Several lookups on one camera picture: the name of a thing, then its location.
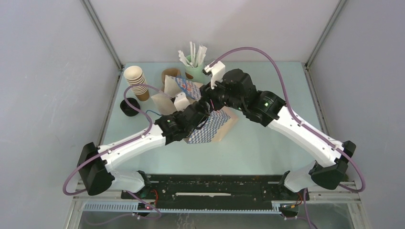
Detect white wrapped straws bundle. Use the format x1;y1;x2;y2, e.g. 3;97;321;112
178;42;208;68

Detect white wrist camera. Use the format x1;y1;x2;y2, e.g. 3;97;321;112
203;61;226;90
173;92;191;111

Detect green straw holder cup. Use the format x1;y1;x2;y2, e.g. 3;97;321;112
185;55;207;83

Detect stack of paper cups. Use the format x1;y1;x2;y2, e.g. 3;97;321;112
124;66;150;102

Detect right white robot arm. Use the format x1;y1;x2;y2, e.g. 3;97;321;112
200;69;356;199

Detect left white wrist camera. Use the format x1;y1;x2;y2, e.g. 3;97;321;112
173;92;191;111

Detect blue checkered paper bag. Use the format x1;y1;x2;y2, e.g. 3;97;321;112
151;78;238;144

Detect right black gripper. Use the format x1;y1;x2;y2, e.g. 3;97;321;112
198;74;245;115

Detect aluminium frame rail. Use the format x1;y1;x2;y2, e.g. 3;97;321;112
66;186;369;229

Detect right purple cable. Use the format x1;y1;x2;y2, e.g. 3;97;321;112
210;47;366;229

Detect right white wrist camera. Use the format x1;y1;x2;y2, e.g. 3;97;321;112
203;61;226;90

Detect stack of black lids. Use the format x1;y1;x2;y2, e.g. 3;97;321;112
120;98;140;117

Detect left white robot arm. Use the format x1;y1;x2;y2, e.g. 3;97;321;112
78;101;213;199

